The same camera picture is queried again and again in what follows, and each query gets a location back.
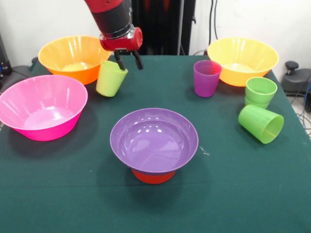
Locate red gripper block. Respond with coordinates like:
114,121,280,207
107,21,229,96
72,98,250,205
99,27,144,72

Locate green plastic cup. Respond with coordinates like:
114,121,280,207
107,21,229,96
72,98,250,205
238,104,285,145
244,77,278,110
95,60,129,98

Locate large orange plastic bowl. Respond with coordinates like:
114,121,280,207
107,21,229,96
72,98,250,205
38,35,111,85
207,37,279,87

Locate purple plastic bowl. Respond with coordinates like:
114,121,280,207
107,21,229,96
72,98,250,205
109,108,199,176

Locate large pink plastic bowl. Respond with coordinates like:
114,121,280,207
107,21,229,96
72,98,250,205
0,74,88,142

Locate small red plastic bowl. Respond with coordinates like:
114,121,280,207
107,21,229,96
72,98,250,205
132,169,176,184

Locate purple plastic cup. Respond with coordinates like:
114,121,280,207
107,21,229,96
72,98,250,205
193,60,223,98

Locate grey round stand base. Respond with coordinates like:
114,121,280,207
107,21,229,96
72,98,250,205
9,63,34,79

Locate black equipment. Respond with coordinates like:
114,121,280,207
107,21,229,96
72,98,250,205
0,31,13,76

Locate dark green table cloth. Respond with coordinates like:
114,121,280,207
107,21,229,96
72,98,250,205
0,55,311,233

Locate black knobbed stand base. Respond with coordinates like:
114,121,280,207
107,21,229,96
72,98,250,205
281,60,311,97

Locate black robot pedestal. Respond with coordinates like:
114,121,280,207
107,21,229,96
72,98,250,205
112,0,196,56

